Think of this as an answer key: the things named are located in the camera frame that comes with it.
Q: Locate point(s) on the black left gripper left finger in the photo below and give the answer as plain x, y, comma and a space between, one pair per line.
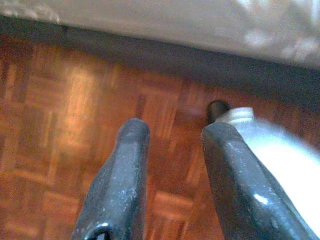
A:
117, 187

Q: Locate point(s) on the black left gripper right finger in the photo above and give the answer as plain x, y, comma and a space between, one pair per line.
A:
240, 187

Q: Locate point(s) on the beige floral bed sheet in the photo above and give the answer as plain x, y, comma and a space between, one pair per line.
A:
175, 20

